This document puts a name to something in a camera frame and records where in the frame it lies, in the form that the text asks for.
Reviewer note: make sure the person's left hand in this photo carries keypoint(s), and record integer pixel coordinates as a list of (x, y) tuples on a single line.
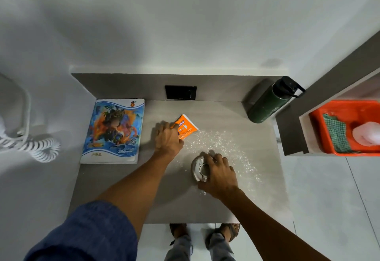
[(166, 140)]

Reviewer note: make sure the person's right hand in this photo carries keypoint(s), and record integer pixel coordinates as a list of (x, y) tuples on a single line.
[(219, 176)]

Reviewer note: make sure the person's right fingers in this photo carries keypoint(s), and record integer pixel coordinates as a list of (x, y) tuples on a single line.
[(216, 162)]

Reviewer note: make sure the person's left fingers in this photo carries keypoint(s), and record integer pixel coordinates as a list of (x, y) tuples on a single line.
[(170, 126)]

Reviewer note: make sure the orange sachet packet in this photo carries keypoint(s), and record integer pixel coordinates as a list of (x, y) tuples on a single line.
[(186, 127)]

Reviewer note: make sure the round steel lid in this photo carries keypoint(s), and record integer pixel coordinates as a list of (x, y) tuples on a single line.
[(200, 170)]

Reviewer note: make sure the person's left forearm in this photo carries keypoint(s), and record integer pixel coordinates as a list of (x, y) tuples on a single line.
[(127, 192)]

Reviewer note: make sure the person's right forearm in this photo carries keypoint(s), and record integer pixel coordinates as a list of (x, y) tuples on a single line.
[(282, 228)]

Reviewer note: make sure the spilled white powder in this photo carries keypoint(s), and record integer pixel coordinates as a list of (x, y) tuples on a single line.
[(225, 148)]

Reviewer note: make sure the colourful illustrated notebook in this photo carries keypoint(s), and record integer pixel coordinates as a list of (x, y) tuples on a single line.
[(113, 131)]

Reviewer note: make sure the person's right sandal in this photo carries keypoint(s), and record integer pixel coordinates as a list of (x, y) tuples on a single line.
[(228, 230)]

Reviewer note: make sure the person's sandal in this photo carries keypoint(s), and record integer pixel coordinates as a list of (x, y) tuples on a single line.
[(228, 230), (177, 230)]

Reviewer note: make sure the person's left sandal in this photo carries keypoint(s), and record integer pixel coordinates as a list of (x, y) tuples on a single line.
[(177, 230)]

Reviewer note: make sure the dark green water bottle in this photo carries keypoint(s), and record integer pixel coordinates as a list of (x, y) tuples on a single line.
[(268, 102)]

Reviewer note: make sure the person's grey trousers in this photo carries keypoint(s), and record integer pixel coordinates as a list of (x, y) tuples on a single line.
[(199, 249)]

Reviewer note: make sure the green checked scrub cloth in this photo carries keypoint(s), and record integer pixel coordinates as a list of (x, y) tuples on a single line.
[(337, 134)]

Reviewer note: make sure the grey wooden shelf unit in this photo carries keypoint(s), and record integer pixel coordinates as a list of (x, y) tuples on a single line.
[(326, 97)]

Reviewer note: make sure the orange plastic basket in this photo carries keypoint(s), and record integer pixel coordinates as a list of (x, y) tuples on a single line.
[(347, 127)]

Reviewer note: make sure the person's blue sleeve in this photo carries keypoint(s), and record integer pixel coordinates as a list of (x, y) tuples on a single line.
[(86, 234)]

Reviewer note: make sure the white soap lump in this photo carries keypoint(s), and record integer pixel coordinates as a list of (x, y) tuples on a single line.
[(366, 134)]

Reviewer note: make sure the black wall socket panel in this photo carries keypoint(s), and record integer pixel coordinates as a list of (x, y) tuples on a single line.
[(180, 92)]

